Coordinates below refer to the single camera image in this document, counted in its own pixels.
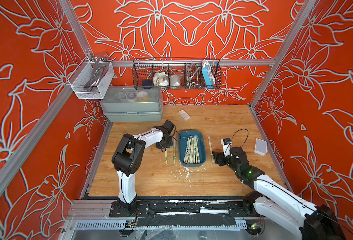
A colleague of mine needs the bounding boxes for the metal tongs in basket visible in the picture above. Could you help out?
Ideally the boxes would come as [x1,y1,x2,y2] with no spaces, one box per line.
[84,52,108,93]

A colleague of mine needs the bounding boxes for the blue plastic storage box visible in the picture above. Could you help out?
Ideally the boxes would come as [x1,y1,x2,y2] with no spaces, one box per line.
[178,130,207,168]

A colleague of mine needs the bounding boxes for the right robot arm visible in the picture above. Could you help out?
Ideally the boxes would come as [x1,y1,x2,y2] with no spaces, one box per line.
[212,147,346,240]

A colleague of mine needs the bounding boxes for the black wire wall basket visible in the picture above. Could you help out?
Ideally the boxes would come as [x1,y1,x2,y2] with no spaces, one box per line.
[132,58,222,90]

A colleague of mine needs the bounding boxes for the white wire wall basket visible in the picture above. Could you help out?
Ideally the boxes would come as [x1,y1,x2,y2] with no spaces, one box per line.
[68,61,114,100]

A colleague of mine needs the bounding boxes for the grey lidded storage container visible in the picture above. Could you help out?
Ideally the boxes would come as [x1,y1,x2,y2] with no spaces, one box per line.
[100,86,163,123]

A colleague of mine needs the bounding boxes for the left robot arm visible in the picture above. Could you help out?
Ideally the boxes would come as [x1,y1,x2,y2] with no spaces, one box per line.
[111,121,175,211]

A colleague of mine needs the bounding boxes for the white crumpled bag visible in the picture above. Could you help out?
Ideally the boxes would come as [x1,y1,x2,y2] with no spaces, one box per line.
[152,72,169,88]

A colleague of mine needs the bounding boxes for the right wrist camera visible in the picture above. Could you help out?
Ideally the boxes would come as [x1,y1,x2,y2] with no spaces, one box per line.
[221,138,232,157]

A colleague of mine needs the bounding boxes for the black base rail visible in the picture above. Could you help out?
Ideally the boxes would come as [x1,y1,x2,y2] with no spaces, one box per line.
[109,196,264,228]

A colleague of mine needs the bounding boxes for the white square pad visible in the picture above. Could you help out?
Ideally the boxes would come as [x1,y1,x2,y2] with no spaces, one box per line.
[254,139,267,156]

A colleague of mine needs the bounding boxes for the small white labelled box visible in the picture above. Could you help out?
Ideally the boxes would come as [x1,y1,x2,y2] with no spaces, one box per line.
[178,110,190,121]

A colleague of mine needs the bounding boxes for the chopstick pair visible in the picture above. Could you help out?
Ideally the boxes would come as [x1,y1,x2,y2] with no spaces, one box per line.
[164,149,168,166]
[173,139,176,166]
[208,136,215,165]

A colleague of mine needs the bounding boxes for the light blue carton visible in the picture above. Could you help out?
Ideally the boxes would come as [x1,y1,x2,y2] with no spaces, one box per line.
[201,60,215,89]

